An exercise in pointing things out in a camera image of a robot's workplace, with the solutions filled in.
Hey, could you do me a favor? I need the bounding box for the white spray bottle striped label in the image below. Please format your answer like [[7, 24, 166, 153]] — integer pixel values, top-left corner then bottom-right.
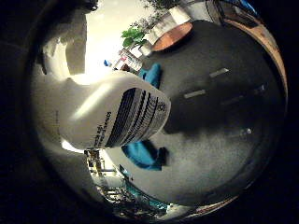
[[58, 69, 173, 151]]

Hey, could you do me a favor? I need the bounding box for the small labelled white bottle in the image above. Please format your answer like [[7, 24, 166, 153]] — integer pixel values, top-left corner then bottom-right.
[[118, 48, 145, 75]]

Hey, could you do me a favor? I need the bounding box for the teal cloth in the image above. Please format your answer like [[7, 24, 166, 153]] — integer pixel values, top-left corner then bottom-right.
[[121, 63, 171, 172]]

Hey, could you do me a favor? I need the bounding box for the green leafy plant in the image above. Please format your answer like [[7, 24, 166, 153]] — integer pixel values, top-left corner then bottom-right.
[[121, 26, 148, 49]]

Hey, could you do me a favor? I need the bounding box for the round wooden tray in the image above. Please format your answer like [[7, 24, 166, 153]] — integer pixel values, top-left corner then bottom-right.
[[151, 21, 194, 52]]

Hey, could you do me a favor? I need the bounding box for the white plant pot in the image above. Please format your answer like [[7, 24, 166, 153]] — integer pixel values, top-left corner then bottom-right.
[[168, 5, 192, 26]]

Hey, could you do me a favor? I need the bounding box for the white tape strip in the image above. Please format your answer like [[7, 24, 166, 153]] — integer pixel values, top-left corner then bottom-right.
[[208, 67, 231, 78], [183, 89, 207, 100]]

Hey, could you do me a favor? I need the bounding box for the teal equipment rack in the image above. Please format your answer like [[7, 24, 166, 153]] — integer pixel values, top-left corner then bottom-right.
[[120, 166, 171, 213]]

